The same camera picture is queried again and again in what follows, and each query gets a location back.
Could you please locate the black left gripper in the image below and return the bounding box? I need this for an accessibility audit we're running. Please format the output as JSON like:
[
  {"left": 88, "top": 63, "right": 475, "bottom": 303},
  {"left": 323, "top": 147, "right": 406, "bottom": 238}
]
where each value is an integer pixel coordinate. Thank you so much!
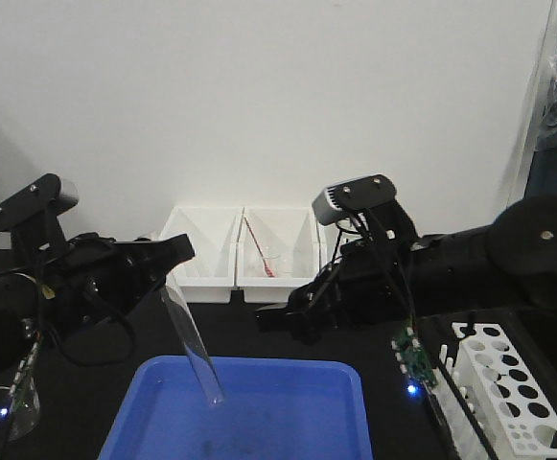
[{"left": 23, "top": 233, "right": 196, "bottom": 341}]

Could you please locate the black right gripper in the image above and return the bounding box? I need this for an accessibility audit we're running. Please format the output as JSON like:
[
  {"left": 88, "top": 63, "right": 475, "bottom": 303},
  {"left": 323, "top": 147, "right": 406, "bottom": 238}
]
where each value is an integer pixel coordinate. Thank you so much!
[{"left": 254, "top": 242, "right": 411, "bottom": 343}]

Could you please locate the clear glass test tube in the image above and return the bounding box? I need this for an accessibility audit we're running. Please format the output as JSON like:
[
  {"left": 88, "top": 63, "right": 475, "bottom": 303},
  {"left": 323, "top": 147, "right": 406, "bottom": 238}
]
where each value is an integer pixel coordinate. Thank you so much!
[{"left": 160, "top": 285, "right": 224, "bottom": 407}]

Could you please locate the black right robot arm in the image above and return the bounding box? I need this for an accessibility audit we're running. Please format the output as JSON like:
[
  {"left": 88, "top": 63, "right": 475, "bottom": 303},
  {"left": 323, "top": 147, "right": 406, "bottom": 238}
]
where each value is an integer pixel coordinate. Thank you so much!
[{"left": 255, "top": 195, "right": 557, "bottom": 344}]

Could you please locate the white test tube rack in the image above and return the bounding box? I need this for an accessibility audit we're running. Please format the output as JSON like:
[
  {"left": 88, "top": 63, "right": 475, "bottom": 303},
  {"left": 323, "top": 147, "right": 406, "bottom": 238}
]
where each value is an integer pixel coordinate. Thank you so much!
[{"left": 432, "top": 322, "right": 557, "bottom": 459}]

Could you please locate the left white storage bin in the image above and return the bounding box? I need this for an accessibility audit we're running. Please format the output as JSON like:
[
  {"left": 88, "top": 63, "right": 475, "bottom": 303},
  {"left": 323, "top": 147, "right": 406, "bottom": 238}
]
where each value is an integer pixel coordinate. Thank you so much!
[{"left": 160, "top": 206, "right": 243, "bottom": 304}]

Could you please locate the white storage bin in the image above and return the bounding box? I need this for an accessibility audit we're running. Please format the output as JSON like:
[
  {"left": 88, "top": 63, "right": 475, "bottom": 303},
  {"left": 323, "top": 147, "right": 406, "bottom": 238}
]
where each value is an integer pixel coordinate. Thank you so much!
[
  {"left": 236, "top": 207, "right": 320, "bottom": 304},
  {"left": 160, "top": 206, "right": 243, "bottom": 304},
  {"left": 316, "top": 222, "right": 338, "bottom": 266}
]

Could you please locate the small glass beaker in bin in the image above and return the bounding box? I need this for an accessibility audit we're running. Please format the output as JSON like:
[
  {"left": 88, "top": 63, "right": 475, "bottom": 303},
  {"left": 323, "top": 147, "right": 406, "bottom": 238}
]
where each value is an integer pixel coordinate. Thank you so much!
[{"left": 265, "top": 253, "right": 282, "bottom": 278}]

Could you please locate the middle white storage bin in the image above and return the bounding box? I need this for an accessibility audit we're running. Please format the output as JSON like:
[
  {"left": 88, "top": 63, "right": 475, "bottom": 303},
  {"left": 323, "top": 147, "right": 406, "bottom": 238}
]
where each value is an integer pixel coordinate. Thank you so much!
[{"left": 236, "top": 207, "right": 320, "bottom": 304}]

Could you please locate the right white storage bin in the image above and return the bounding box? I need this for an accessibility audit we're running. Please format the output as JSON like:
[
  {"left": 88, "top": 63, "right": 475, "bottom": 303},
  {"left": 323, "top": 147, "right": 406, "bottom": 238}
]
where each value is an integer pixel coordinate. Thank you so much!
[{"left": 316, "top": 222, "right": 338, "bottom": 266}]

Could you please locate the blue plastic tray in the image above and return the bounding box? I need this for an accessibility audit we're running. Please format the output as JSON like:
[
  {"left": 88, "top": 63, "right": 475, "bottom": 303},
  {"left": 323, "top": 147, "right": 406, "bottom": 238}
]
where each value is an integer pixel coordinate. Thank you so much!
[{"left": 99, "top": 356, "right": 373, "bottom": 459}]

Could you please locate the glass alcohol lamp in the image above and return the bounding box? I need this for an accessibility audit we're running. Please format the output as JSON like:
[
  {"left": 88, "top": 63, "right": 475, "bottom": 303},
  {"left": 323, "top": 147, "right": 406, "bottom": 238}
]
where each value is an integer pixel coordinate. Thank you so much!
[{"left": 336, "top": 217, "right": 360, "bottom": 235}]

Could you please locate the green circuit board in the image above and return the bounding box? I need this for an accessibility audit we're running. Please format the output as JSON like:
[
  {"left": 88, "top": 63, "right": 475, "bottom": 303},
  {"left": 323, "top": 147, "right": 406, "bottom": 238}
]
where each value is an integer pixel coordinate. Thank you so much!
[{"left": 390, "top": 321, "right": 437, "bottom": 388}]

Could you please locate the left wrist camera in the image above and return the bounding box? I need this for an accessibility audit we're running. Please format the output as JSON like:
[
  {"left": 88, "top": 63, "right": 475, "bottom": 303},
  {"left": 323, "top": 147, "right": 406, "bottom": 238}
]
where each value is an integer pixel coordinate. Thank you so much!
[{"left": 0, "top": 173, "right": 79, "bottom": 232}]

